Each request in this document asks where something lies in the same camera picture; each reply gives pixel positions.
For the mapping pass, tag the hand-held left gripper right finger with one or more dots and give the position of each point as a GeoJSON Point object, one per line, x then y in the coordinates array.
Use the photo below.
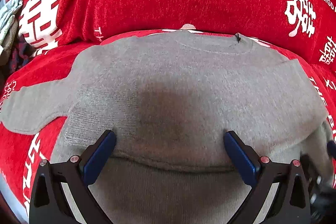
{"type": "Point", "coordinates": [240, 157]}

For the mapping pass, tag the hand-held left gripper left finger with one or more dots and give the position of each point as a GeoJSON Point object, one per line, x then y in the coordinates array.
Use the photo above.
{"type": "Point", "coordinates": [101, 154]}

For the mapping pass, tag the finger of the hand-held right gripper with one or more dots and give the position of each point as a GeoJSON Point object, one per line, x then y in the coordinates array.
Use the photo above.
{"type": "Point", "coordinates": [332, 149]}

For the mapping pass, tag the grey knit sweater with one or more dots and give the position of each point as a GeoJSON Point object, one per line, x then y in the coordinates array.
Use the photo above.
{"type": "Point", "coordinates": [168, 98]}

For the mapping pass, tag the dark patterned cloth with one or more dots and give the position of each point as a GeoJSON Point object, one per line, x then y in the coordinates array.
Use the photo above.
{"type": "Point", "coordinates": [22, 52]}

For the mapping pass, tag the pale grey crumpled garment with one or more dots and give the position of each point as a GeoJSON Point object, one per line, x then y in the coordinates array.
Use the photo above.
{"type": "Point", "coordinates": [8, 22]}

